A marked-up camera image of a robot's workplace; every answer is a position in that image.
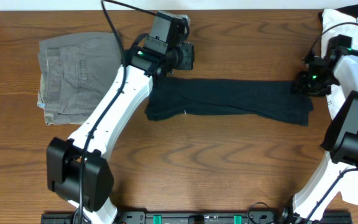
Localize black t-shirt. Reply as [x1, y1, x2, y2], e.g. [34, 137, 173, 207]
[145, 77, 313, 126]

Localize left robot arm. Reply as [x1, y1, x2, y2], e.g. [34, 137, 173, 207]
[47, 42, 195, 223]

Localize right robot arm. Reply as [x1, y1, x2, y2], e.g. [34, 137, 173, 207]
[280, 55, 358, 223]

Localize folded grey khaki pants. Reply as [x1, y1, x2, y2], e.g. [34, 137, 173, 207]
[37, 32, 121, 125]

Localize small black cable loop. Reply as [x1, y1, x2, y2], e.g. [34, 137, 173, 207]
[247, 202, 276, 224]

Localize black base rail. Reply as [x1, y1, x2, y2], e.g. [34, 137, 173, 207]
[40, 210, 353, 224]

